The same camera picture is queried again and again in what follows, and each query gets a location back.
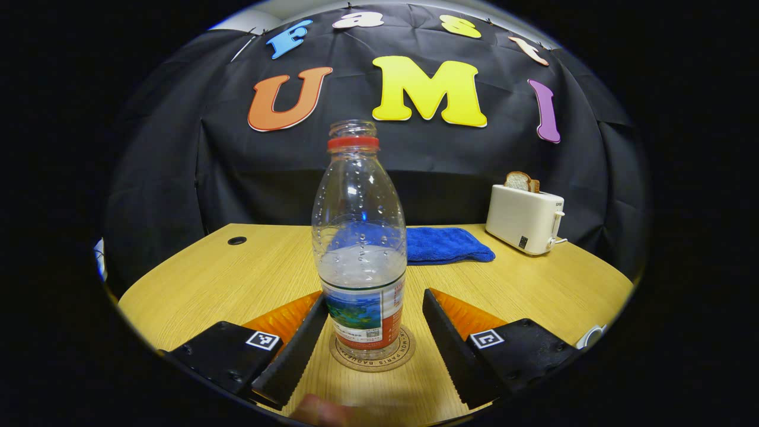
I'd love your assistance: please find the blue towel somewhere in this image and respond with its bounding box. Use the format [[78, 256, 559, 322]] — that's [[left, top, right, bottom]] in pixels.
[[406, 227, 496, 266]]

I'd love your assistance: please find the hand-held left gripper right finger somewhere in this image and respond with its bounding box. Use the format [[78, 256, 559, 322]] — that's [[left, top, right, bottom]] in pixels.
[[422, 288, 579, 410]]

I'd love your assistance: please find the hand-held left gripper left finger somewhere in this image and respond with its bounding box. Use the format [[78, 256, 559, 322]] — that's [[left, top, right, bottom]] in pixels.
[[165, 291, 330, 410]]

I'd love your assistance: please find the black backdrop cloth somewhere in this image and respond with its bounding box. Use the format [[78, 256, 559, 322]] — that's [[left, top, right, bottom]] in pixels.
[[102, 2, 651, 297]]

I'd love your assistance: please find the white ceramic teacup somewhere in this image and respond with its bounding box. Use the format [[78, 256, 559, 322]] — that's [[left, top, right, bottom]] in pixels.
[[575, 323, 609, 350]]

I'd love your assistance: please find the white toaster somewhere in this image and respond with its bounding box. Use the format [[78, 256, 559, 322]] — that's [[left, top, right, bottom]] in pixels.
[[485, 183, 566, 256]]

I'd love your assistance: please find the bread slice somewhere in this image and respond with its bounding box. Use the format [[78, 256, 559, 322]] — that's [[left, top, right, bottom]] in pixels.
[[505, 171, 541, 194]]

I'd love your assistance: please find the round brown coaster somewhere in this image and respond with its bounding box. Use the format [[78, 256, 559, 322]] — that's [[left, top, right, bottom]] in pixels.
[[329, 324, 416, 373]]

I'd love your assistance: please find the clear plastic water bottle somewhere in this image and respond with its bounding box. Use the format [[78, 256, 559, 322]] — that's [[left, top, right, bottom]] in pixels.
[[311, 119, 409, 361]]

